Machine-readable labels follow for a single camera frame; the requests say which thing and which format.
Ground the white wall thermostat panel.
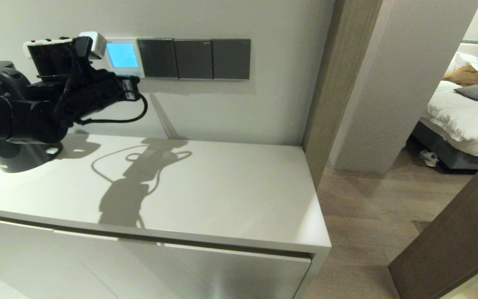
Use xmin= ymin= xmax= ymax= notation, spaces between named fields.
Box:
xmin=105 ymin=39 xmax=145 ymax=78

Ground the black electric kettle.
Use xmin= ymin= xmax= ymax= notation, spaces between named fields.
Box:
xmin=0 ymin=61 xmax=63 ymax=173

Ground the white sideboard cabinet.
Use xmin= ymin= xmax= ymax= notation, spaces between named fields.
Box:
xmin=0 ymin=132 xmax=332 ymax=299

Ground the white cabinet door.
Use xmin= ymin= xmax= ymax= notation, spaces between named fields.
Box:
xmin=0 ymin=215 xmax=119 ymax=299
xmin=52 ymin=230 xmax=312 ymax=299

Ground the white slipper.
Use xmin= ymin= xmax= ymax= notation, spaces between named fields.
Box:
xmin=419 ymin=149 xmax=439 ymax=168

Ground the grey bed base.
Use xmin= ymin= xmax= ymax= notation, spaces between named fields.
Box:
xmin=411 ymin=120 xmax=478 ymax=171

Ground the small white pillow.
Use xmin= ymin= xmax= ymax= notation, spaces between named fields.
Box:
xmin=446 ymin=52 xmax=478 ymax=74

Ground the white bed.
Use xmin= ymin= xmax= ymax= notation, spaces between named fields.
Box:
xmin=419 ymin=79 xmax=478 ymax=157

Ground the brown cushion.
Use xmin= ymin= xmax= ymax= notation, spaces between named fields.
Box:
xmin=443 ymin=63 xmax=478 ymax=88

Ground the brown wooden door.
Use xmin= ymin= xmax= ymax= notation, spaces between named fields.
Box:
xmin=388 ymin=143 xmax=478 ymax=299

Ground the black camera cable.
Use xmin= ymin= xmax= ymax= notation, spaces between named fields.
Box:
xmin=75 ymin=93 xmax=148 ymax=125

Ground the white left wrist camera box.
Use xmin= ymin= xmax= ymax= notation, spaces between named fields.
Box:
xmin=79 ymin=32 xmax=107 ymax=60

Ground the dark grey single wall switch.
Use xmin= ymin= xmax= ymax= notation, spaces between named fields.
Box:
xmin=173 ymin=39 xmax=214 ymax=80
xmin=212 ymin=38 xmax=251 ymax=80

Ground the light wooden door frame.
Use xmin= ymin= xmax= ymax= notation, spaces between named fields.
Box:
xmin=301 ymin=0 xmax=383 ymax=190

